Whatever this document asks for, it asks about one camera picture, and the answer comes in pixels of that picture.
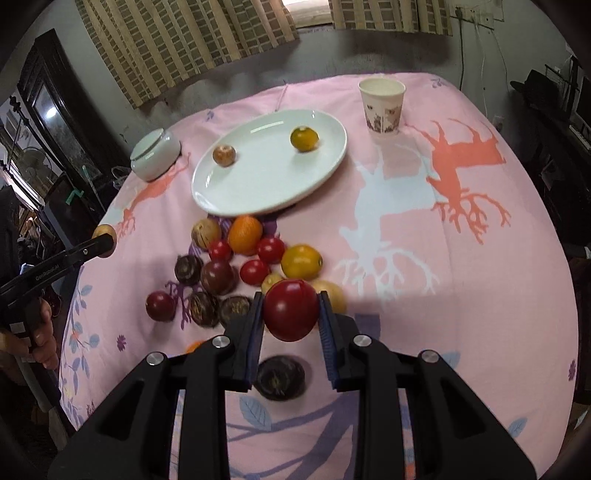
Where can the green yellow orange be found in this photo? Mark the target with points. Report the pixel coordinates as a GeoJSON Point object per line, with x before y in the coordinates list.
{"type": "Point", "coordinates": [304, 139]}

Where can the white electric fan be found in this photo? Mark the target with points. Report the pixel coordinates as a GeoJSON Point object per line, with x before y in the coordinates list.
{"type": "Point", "coordinates": [27, 164]}

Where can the green plastic object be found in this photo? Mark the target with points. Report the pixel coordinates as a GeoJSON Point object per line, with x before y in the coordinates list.
{"type": "Point", "coordinates": [74, 194]}

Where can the wide brick pattern curtain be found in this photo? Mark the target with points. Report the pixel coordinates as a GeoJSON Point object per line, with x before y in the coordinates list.
{"type": "Point", "coordinates": [161, 46]}

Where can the black hat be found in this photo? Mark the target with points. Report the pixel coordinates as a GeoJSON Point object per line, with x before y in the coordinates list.
{"type": "Point", "coordinates": [538, 90]}

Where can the small yellow fruit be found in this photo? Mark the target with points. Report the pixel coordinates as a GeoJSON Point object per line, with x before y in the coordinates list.
{"type": "Point", "coordinates": [271, 281]}

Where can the white oval plate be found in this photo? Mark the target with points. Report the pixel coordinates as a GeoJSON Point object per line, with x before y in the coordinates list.
{"type": "Point", "coordinates": [258, 180]}

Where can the tan spotted round fruit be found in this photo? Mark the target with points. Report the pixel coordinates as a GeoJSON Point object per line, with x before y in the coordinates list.
{"type": "Point", "coordinates": [104, 230]}

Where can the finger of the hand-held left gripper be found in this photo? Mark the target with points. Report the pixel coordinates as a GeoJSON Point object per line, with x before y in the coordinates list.
{"type": "Point", "coordinates": [97, 247]}

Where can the person's left hand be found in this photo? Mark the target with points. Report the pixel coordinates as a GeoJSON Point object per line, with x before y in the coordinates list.
{"type": "Point", "coordinates": [48, 350]}

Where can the pink printed tablecloth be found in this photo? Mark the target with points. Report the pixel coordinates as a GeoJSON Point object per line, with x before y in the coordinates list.
{"type": "Point", "coordinates": [415, 323]}

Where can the dark wooden cabinet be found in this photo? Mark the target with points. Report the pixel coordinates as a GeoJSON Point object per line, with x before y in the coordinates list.
{"type": "Point", "coordinates": [60, 106]}

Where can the narrow brick pattern curtain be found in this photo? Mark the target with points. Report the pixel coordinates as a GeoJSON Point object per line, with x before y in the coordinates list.
{"type": "Point", "coordinates": [392, 16]}

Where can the large orange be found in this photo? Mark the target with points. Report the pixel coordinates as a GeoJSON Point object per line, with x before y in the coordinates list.
{"type": "Point", "coordinates": [245, 235]}

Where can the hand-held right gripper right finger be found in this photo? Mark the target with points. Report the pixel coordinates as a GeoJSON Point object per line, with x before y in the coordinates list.
{"type": "Point", "coordinates": [326, 332]}

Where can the clear plastic bag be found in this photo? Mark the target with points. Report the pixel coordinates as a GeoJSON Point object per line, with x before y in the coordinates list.
{"type": "Point", "coordinates": [117, 177]}

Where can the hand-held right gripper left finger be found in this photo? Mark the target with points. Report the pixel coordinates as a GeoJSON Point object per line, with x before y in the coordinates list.
{"type": "Point", "coordinates": [255, 332]}

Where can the white overturned bowl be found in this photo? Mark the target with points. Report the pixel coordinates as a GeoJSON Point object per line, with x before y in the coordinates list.
{"type": "Point", "coordinates": [154, 154]}

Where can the red tomato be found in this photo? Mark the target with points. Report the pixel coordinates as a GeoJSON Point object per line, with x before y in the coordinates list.
{"type": "Point", "coordinates": [254, 272]}
{"type": "Point", "coordinates": [220, 250]}
{"type": "Point", "coordinates": [270, 249]}

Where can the printed paper cup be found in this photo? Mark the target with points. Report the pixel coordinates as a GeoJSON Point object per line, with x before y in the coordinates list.
{"type": "Point", "coordinates": [382, 108]}

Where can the pale yellow fruit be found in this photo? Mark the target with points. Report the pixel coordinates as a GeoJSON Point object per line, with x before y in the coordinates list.
{"type": "Point", "coordinates": [336, 295]}

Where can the small brown fruit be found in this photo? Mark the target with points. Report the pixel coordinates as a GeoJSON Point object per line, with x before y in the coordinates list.
{"type": "Point", "coordinates": [224, 154]}

